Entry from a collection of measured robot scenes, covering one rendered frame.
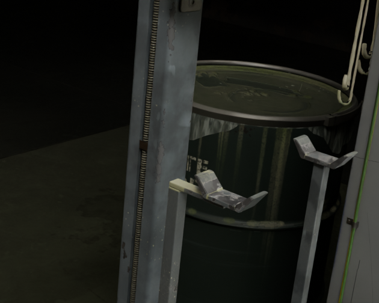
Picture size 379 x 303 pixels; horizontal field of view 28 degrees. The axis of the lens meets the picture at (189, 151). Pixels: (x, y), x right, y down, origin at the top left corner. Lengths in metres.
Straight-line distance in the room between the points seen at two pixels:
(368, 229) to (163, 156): 0.55
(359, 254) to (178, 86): 0.61
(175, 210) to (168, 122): 0.14
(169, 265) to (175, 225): 0.05
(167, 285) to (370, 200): 0.58
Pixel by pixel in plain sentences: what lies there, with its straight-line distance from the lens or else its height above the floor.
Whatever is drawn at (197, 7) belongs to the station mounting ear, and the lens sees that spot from 0.93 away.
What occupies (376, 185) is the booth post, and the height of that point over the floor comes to 0.94.
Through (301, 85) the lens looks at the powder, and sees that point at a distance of 2.27.
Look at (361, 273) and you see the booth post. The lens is 1.44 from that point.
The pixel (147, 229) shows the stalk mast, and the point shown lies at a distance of 1.00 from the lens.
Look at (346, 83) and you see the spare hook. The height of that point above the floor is 1.10.
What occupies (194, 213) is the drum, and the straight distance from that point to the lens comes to 1.97.
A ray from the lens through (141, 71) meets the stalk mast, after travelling 0.95.
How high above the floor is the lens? 1.42
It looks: 20 degrees down
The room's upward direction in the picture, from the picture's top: 6 degrees clockwise
